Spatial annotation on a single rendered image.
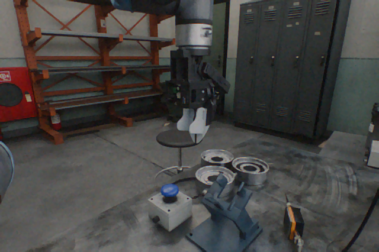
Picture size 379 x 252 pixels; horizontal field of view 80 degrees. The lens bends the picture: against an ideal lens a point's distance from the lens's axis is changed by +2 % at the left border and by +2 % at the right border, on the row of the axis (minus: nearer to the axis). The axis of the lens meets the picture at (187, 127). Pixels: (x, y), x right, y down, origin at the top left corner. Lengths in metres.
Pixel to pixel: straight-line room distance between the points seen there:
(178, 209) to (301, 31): 3.08
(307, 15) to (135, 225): 3.16
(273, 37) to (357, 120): 1.58
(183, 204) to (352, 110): 3.42
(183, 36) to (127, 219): 0.41
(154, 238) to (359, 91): 3.47
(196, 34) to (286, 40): 3.00
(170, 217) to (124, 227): 0.11
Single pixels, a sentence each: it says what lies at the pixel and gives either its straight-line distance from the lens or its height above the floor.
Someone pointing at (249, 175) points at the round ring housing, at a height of 0.83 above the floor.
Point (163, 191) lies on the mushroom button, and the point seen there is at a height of 0.87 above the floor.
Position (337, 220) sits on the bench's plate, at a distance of 0.63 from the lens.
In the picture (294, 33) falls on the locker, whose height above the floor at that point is 1.42.
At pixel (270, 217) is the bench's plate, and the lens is 0.58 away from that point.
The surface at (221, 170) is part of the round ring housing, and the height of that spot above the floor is 0.83.
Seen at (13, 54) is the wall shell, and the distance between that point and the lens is 4.12.
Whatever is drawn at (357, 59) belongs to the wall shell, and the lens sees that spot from 3.72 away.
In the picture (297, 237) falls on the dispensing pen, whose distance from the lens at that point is 0.51.
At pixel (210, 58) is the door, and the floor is 1.10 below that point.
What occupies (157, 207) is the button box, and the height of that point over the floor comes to 0.84.
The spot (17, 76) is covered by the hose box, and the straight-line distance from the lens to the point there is 3.90.
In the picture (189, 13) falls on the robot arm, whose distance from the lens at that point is 0.47.
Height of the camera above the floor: 1.15
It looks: 17 degrees down
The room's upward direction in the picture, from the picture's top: straight up
